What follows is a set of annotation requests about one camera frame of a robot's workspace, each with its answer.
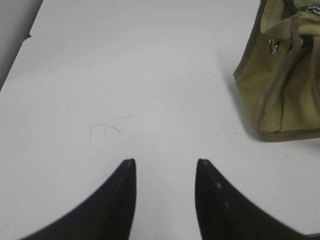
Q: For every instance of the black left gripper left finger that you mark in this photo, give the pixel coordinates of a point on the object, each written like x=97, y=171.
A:
x=107, y=214

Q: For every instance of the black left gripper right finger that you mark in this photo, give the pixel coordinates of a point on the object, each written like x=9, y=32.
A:
x=224, y=213

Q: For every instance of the olive yellow canvas bag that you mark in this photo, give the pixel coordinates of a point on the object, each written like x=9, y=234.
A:
x=278, y=76

